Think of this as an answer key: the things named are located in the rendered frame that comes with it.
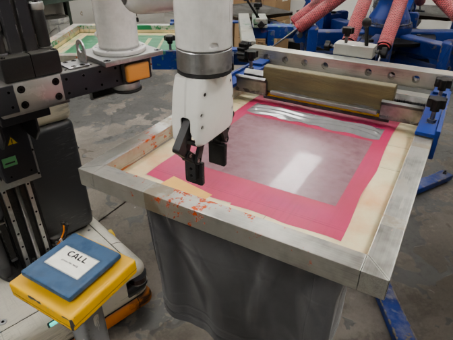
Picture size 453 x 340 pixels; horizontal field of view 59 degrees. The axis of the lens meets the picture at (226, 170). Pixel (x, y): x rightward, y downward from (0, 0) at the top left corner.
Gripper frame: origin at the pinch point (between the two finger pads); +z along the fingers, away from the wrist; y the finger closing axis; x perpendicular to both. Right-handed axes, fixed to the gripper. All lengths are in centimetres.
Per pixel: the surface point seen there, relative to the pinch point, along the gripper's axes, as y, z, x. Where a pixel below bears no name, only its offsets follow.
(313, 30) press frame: -119, 5, -25
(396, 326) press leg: -77, 102, 37
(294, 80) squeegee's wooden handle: -56, 5, -8
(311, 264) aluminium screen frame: 2.1, 10.0, 19.3
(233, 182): -13.2, 11.9, -2.4
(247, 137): -32.5, 12.1, -9.6
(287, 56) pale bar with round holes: -79, 5, -19
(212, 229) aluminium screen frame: 2.2, 10.6, 2.3
